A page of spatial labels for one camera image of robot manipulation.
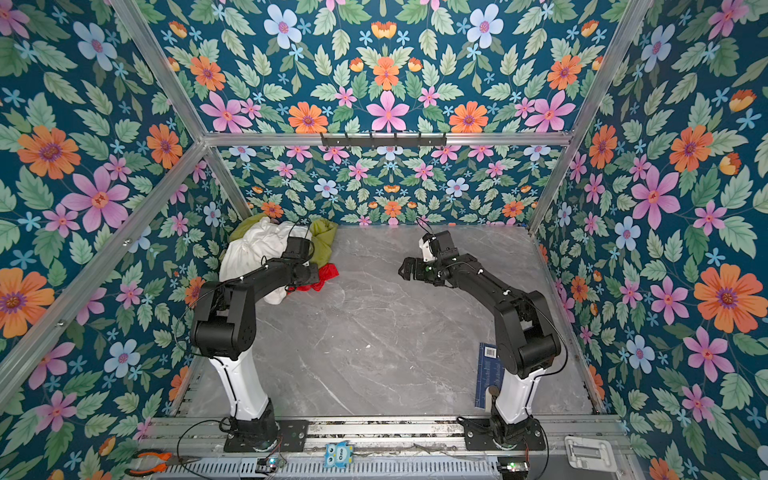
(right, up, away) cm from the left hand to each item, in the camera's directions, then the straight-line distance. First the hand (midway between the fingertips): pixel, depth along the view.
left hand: (312, 266), depth 100 cm
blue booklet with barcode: (+56, -29, -18) cm, 66 cm away
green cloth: (0, +12, +12) cm, 16 cm away
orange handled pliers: (-25, -45, -30) cm, 59 cm away
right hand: (+34, -1, -8) cm, 35 cm away
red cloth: (+4, -2, +4) cm, 6 cm away
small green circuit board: (-1, -46, -30) cm, 55 cm away
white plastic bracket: (+76, -43, -31) cm, 93 cm away
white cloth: (-16, +10, +1) cm, 19 cm away
